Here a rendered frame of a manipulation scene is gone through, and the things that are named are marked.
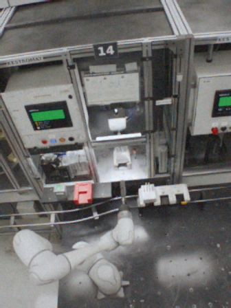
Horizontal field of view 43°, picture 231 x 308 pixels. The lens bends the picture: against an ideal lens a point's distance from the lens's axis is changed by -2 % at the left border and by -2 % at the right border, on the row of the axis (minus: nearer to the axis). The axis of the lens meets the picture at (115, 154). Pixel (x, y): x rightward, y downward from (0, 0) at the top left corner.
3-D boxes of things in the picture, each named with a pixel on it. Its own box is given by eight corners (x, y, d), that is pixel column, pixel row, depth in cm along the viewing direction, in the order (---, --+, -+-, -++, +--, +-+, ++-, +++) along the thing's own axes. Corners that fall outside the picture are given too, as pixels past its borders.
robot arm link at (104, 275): (108, 300, 187) (104, 290, 171) (90, 280, 197) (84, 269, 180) (126, 282, 194) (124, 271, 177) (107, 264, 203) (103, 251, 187)
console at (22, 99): (25, 151, 196) (-2, 96, 162) (31, 122, 215) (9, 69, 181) (86, 145, 194) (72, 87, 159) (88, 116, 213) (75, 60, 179)
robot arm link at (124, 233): (122, 215, 176) (111, 225, 184) (124, 239, 166) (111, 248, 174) (137, 219, 180) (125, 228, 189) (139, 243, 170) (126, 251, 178)
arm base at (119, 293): (130, 297, 192) (129, 295, 188) (97, 299, 193) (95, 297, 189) (128, 271, 204) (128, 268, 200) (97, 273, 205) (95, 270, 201)
